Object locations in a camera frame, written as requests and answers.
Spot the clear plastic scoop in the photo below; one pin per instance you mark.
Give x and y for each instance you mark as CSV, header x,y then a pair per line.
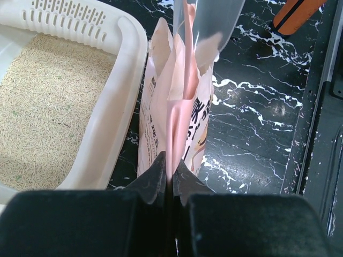
x,y
206,24

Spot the pink cat litter bag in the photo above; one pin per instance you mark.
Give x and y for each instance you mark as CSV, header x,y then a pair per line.
x,y
177,94

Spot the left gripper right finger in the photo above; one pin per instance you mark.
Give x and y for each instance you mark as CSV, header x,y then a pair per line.
x,y
213,224

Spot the orange bottle with white cap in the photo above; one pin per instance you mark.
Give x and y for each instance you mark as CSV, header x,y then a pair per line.
x,y
293,15

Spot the cream plastic litter box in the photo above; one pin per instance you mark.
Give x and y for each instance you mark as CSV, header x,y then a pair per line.
x,y
70,77

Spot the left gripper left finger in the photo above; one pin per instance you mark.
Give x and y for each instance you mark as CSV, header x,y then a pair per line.
x,y
126,222

